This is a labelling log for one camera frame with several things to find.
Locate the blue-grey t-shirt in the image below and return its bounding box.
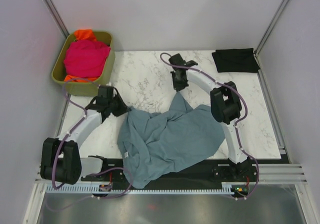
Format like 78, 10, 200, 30
117, 92, 225, 189

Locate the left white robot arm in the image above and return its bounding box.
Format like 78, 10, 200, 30
40, 85, 130, 190

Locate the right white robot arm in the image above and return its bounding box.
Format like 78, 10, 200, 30
171, 67, 250, 181

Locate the olive green plastic bin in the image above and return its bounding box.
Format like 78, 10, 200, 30
51, 30, 116, 97

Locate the magenta t-shirt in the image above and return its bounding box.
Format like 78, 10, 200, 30
63, 39, 111, 81

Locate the folded black t-shirt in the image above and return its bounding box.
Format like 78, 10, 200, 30
212, 48, 260, 73

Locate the orange t-shirt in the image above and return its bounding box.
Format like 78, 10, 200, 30
63, 29, 103, 82

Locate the right aluminium frame post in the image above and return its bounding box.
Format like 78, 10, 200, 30
253, 0, 301, 57

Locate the aluminium frame post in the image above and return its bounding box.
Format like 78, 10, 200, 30
43, 0, 70, 38
253, 0, 301, 57

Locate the white slotted cable duct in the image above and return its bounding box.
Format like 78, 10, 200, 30
45, 183, 253, 200

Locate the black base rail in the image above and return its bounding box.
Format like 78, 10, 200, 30
80, 158, 258, 191

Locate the left aluminium frame post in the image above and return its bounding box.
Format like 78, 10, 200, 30
43, 0, 70, 38

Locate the aluminium extrusion rail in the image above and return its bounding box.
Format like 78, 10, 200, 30
34, 161, 310, 185

